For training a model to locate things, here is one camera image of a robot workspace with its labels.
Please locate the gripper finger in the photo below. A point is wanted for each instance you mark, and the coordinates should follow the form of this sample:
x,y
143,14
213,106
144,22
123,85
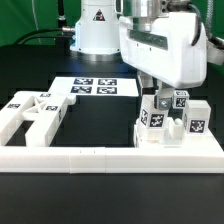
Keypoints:
x,y
145,82
163,96

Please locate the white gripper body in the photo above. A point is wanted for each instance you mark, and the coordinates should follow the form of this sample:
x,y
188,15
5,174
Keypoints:
x,y
166,52

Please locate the small white marker block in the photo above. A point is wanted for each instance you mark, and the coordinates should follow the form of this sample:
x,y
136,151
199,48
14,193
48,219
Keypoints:
x,y
151,126

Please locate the white chair seat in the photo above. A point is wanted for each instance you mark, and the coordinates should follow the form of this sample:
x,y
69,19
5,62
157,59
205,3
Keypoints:
x,y
171,134

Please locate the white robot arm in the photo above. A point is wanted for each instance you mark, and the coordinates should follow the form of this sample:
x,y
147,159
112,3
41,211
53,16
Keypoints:
x,y
97,30

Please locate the white marker base sheet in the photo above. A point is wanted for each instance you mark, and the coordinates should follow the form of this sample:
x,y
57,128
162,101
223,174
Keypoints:
x,y
94,86

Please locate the white U-shaped obstacle frame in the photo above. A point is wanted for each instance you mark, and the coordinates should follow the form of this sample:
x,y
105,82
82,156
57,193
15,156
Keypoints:
x,y
191,157

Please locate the white chair back frame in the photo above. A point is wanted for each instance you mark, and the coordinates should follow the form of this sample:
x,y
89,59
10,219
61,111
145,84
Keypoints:
x,y
45,110

